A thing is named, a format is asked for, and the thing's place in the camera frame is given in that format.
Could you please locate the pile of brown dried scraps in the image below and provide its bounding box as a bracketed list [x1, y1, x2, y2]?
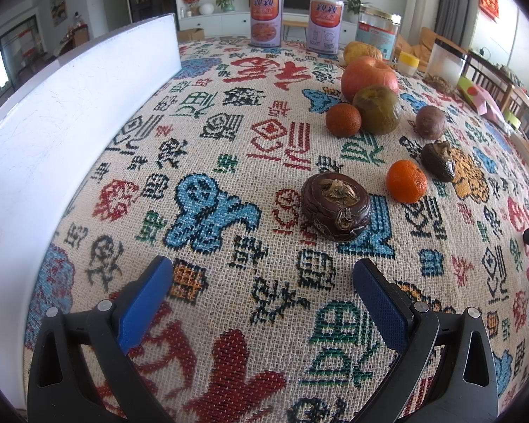
[425, 74, 458, 94]

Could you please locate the bright orange tangerine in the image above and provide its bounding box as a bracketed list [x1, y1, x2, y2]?
[385, 160, 428, 204]

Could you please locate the clear jar with gold lid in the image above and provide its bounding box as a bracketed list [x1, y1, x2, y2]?
[356, 5, 402, 61]

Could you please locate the right red-labelled tin can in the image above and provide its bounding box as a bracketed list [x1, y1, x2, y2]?
[308, 0, 341, 54]

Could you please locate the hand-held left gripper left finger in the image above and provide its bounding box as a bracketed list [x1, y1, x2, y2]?
[26, 255, 175, 423]

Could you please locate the yellow pear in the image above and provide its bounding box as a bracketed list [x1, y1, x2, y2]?
[344, 41, 383, 66]

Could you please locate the small brown dried mangosteen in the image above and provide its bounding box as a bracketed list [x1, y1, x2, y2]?
[420, 140, 457, 183]

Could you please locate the dark orange tangerine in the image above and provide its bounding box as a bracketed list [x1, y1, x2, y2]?
[325, 103, 363, 137]

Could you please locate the colourful paper packet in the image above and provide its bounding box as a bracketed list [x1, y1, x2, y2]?
[456, 76, 523, 133]

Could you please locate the cardboard box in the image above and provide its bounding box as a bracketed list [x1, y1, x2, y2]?
[176, 27, 205, 44]

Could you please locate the wooden chair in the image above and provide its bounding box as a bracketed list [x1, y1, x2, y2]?
[462, 50, 529, 109]

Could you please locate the clear container with black lid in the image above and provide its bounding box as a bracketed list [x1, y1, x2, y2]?
[424, 37, 468, 84]

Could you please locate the patterned woven tablecloth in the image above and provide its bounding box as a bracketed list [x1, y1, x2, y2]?
[22, 37, 529, 423]

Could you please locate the green-brown round fruit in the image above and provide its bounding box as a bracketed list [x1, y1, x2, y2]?
[352, 85, 403, 136]

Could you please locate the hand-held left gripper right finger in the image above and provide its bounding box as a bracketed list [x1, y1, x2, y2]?
[353, 258, 499, 423]

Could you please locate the large brown dried mangosteen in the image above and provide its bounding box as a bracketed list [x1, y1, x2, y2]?
[300, 173, 372, 242]

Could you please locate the white board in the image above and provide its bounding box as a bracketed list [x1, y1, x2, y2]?
[0, 13, 182, 411]

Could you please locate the orange label tin can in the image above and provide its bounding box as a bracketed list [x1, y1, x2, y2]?
[250, 0, 285, 48]

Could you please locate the grey and white curtain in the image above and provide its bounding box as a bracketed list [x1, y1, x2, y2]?
[408, 0, 481, 49]

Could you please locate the purple passion fruit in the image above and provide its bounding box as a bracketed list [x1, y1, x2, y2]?
[415, 105, 447, 137]

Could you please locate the small yellow lid jar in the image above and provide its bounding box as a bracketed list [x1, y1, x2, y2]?
[398, 51, 421, 75]

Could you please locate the red apple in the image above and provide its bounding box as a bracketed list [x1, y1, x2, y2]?
[340, 56, 400, 104]

